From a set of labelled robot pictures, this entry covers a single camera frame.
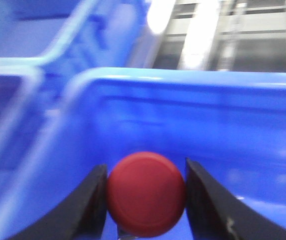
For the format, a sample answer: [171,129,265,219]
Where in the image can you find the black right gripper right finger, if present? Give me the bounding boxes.
[185,158,286,240]

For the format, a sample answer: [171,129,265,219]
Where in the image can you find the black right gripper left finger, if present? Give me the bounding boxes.
[9,164,108,240]

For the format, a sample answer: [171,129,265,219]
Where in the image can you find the red mushroom push button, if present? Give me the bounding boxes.
[106,151,187,238]

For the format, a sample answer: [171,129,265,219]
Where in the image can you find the blue plastic target bin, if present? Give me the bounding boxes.
[0,67,286,240]

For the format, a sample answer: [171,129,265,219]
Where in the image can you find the blue plastic source bin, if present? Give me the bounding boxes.
[0,65,45,196]

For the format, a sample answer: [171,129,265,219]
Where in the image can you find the metal shelving rack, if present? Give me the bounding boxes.
[150,0,286,73]

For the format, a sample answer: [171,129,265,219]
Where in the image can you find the blue bin behind source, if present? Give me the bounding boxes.
[0,0,149,75]

